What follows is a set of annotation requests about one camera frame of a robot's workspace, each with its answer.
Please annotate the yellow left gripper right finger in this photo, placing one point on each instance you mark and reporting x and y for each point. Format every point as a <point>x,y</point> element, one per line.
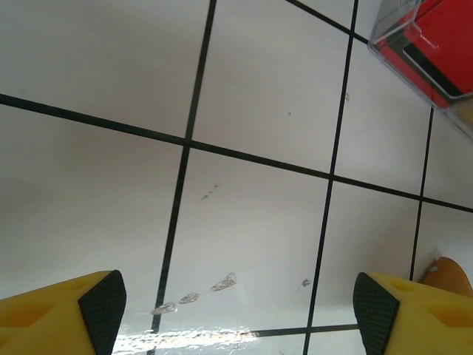
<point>425,325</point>

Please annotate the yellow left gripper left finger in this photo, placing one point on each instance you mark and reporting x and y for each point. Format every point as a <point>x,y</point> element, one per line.
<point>44,325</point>

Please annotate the red card with magnetic stripe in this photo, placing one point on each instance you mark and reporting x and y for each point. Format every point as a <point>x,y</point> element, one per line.
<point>436,59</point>

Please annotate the clear acrylic card organizer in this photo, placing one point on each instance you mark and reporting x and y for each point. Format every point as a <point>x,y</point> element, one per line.
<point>397,15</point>

